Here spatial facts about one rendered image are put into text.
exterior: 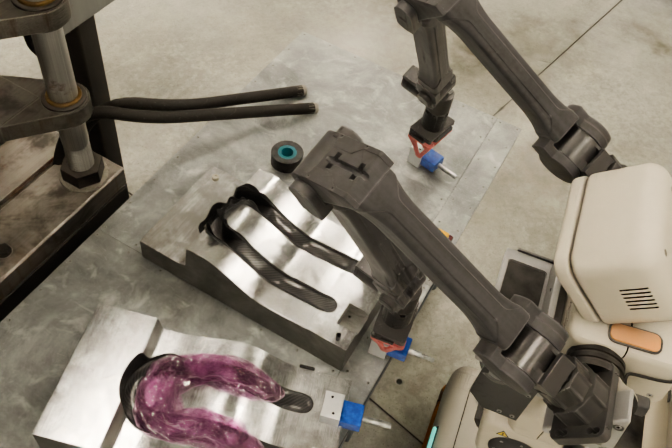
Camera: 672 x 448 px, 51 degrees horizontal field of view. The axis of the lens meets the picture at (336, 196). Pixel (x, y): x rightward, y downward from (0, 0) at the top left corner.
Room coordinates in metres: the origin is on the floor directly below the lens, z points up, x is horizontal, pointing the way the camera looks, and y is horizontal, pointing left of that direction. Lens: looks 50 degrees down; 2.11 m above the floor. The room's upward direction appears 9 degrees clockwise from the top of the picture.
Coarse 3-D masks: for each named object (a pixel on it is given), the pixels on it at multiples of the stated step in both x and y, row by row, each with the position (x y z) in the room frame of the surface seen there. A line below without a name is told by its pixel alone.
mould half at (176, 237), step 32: (192, 192) 0.98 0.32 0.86; (224, 192) 1.00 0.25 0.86; (288, 192) 0.98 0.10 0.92; (160, 224) 0.88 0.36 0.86; (192, 224) 0.90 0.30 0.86; (256, 224) 0.88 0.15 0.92; (320, 224) 0.93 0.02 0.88; (160, 256) 0.81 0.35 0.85; (192, 256) 0.78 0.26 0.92; (224, 256) 0.78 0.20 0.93; (288, 256) 0.84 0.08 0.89; (352, 256) 0.86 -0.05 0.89; (224, 288) 0.75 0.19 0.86; (256, 288) 0.74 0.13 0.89; (320, 288) 0.77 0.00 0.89; (352, 288) 0.78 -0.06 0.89; (256, 320) 0.72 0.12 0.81; (288, 320) 0.69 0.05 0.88; (320, 320) 0.70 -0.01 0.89; (320, 352) 0.66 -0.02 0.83; (352, 352) 0.68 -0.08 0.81
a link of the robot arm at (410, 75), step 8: (408, 72) 1.28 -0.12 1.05; (416, 72) 1.28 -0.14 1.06; (408, 80) 1.27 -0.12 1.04; (416, 80) 1.26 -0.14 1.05; (408, 88) 1.27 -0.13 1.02; (416, 88) 1.24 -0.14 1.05; (416, 96) 1.25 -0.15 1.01; (424, 96) 1.18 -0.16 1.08; (424, 104) 1.19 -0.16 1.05; (432, 104) 1.19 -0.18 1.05
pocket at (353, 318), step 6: (348, 306) 0.74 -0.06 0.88; (354, 306) 0.74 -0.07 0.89; (348, 312) 0.74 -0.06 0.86; (354, 312) 0.74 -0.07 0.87; (360, 312) 0.74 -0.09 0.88; (342, 318) 0.72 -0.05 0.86; (348, 318) 0.73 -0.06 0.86; (354, 318) 0.73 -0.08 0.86; (360, 318) 0.73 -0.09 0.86; (366, 318) 0.73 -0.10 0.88; (342, 324) 0.71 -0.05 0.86; (348, 324) 0.71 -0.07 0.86; (354, 324) 0.71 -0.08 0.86; (360, 324) 0.71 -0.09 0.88; (354, 330) 0.70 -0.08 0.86
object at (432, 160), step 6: (420, 144) 1.25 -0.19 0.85; (420, 150) 1.23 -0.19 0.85; (432, 150) 1.25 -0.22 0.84; (408, 156) 1.24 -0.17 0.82; (414, 156) 1.23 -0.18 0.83; (426, 156) 1.23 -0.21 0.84; (432, 156) 1.23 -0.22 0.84; (438, 156) 1.24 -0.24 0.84; (414, 162) 1.23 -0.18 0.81; (420, 162) 1.23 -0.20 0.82; (426, 162) 1.22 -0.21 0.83; (432, 162) 1.21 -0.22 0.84; (438, 162) 1.22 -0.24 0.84; (426, 168) 1.21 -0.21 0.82; (432, 168) 1.20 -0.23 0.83; (444, 168) 1.21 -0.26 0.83; (450, 174) 1.19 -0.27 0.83
